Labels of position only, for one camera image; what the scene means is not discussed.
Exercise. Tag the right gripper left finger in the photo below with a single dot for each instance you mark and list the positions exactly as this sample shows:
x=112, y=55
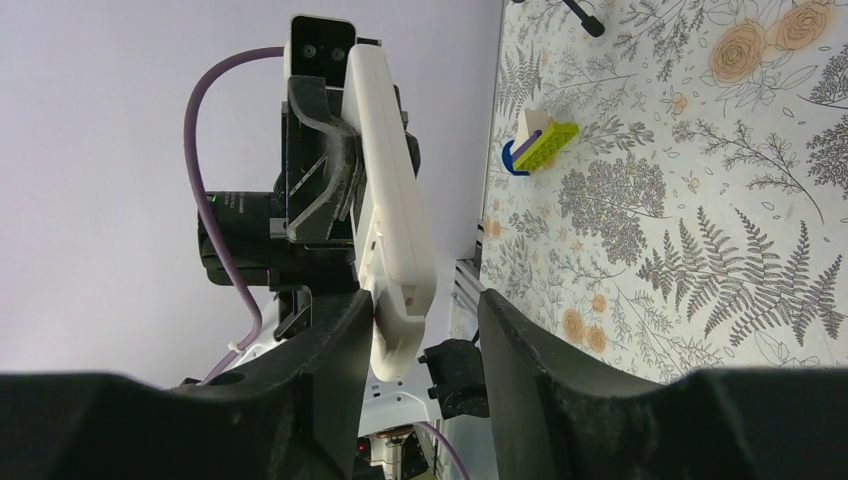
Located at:
x=291, y=413

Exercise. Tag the floral table mat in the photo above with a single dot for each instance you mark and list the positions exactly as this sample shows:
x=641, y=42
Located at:
x=699, y=218

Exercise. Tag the blue green yellow tool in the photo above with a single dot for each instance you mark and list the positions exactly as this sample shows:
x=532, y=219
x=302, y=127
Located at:
x=537, y=141

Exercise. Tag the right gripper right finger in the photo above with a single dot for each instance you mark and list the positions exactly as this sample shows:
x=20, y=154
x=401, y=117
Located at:
x=559, y=413

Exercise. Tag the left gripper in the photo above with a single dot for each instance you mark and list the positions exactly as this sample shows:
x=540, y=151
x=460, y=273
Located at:
x=352, y=210

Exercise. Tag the white red remote control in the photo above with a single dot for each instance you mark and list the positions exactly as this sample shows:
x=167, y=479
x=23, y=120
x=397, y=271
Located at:
x=395, y=256

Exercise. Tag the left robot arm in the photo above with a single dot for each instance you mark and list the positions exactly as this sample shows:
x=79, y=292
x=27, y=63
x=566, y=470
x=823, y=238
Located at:
x=278, y=292

